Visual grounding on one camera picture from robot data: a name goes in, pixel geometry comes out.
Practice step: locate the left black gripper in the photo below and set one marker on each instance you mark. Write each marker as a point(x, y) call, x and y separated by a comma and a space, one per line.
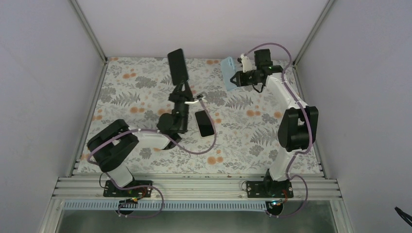
point(177, 95)

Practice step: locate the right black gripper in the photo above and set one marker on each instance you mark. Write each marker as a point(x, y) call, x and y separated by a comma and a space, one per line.
point(241, 82)

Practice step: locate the light blue phone case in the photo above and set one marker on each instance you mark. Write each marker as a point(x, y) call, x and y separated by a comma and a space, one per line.
point(228, 69)

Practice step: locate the green phone black screen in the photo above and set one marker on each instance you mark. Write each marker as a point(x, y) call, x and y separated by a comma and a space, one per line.
point(177, 65)

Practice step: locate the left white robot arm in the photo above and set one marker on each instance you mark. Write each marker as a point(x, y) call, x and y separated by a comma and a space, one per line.
point(111, 146)

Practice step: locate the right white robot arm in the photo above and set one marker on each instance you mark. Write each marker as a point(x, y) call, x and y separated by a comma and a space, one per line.
point(296, 132)

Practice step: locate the floral patterned table mat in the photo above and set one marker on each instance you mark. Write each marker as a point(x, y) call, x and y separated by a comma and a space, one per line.
point(137, 90)

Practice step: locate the black object at edge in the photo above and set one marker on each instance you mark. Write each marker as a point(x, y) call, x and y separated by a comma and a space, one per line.
point(406, 217)

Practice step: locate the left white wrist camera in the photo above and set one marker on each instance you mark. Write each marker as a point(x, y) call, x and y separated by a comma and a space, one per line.
point(197, 99)

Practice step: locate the right aluminium corner post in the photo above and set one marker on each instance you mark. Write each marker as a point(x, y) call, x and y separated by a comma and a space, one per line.
point(324, 13)

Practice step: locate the aluminium corner post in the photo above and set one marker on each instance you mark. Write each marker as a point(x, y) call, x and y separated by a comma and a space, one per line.
point(89, 31)
point(324, 13)

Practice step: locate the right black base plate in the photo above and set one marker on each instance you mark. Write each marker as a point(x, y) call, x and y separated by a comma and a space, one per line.
point(269, 189)

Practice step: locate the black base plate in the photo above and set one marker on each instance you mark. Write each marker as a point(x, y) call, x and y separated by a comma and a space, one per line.
point(110, 190)
point(269, 189)

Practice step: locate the left aluminium corner post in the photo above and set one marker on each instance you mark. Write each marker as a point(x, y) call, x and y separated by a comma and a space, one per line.
point(89, 31)

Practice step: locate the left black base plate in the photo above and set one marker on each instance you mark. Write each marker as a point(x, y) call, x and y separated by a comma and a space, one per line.
point(110, 190)

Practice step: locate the aluminium mounting rail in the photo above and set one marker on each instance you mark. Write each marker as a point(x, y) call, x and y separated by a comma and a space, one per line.
point(203, 186)

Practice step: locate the slotted grey cable duct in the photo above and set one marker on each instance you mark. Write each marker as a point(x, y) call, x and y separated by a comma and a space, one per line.
point(172, 205)

